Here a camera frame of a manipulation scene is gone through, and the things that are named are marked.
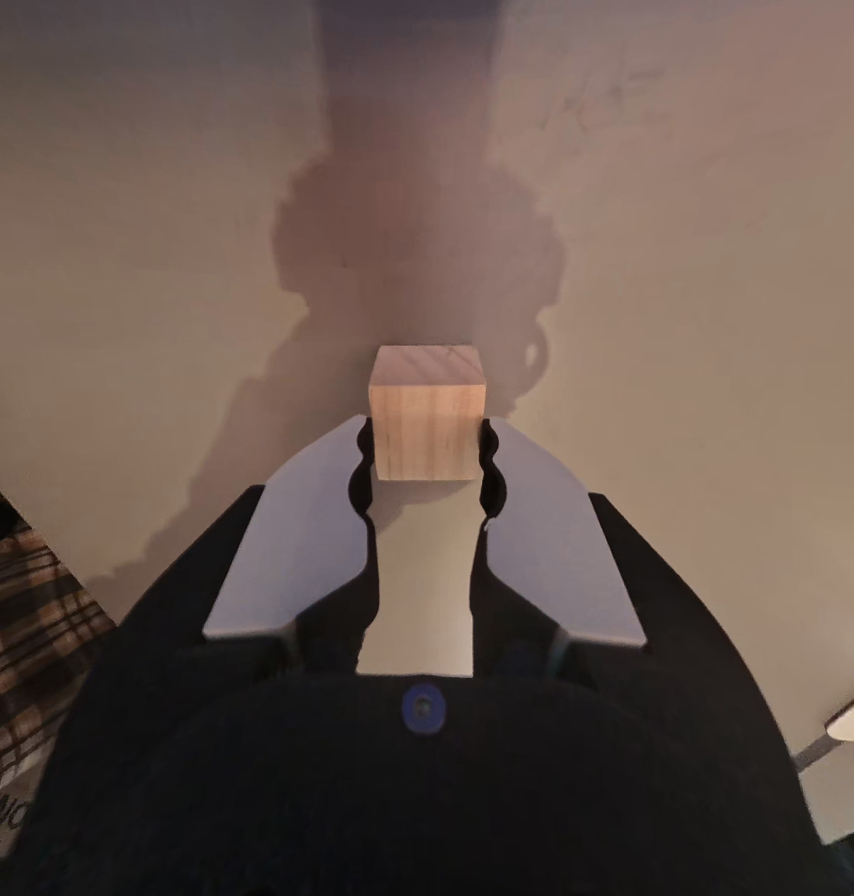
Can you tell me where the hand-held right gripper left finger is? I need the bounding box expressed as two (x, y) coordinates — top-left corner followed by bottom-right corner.
(203, 414), (380, 673)

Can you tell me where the wooden cube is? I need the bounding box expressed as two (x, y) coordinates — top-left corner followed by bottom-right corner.
(369, 344), (487, 483)

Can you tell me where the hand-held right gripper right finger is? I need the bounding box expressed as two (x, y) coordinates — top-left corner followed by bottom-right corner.
(469, 418), (650, 679)

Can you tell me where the pale printed object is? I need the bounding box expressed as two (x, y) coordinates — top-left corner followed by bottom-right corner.
(0, 784), (39, 859)

